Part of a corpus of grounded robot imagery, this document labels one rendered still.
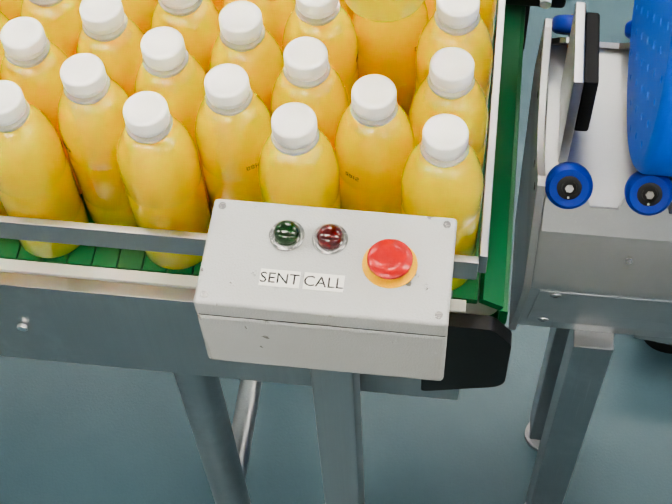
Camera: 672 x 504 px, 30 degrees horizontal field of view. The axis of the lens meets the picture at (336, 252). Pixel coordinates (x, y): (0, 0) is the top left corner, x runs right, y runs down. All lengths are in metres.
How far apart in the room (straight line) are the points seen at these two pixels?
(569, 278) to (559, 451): 0.54
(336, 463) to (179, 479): 0.83
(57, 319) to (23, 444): 0.90
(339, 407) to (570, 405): 0.52
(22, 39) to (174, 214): 0.21
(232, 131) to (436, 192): 0.19
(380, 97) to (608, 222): 0.29
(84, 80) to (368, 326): 0.34
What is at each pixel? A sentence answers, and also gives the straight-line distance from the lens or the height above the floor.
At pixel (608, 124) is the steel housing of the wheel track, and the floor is 0.93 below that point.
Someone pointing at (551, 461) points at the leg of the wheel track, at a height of 0.28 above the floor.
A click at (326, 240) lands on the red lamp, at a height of 1.11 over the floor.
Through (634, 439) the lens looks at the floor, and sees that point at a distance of 2.16.
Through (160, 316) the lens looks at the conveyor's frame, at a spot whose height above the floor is 0.86.
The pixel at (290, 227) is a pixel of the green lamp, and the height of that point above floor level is 1.11.
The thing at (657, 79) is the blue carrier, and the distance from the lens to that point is 1.10.
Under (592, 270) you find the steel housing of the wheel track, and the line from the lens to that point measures 1.28.
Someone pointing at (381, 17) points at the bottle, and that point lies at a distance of 1.07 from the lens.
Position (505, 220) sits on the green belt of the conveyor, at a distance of 1.27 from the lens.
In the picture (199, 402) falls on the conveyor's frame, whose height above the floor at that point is 0.65.
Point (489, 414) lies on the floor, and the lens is 2.15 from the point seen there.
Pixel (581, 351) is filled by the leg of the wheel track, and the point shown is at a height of 0.62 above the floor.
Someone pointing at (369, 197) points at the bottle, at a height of 1.00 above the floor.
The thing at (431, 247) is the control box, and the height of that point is 1.10.
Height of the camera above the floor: 1.95
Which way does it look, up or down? 58 degrees down
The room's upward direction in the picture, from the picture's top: 4 degrees counter-clockwise
